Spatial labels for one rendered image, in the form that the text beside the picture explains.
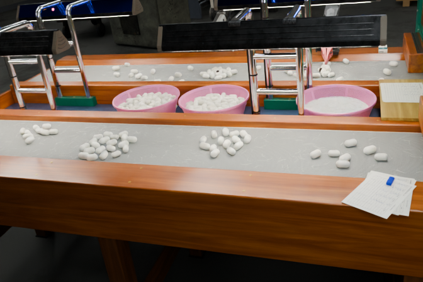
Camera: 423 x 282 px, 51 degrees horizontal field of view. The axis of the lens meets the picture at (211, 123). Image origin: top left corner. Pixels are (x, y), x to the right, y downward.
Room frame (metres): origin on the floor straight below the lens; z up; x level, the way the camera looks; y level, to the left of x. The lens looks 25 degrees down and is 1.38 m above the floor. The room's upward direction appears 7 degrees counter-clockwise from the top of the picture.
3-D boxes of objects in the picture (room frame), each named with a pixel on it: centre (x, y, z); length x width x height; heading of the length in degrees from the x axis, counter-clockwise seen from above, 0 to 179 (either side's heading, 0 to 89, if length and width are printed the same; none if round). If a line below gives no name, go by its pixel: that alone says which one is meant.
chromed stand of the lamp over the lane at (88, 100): (1.99, 0.57, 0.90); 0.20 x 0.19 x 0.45; 69
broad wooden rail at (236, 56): (2.13, -0.06, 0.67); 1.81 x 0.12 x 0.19; 69
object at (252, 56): (1.28, -0.20, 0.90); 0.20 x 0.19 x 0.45; 69
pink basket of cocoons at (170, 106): (1.66, 0.24, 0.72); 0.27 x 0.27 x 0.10
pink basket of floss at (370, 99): (1.40, -0.43, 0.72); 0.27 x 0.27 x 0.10
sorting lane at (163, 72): (1.94, 0.02, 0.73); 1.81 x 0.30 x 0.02; 69
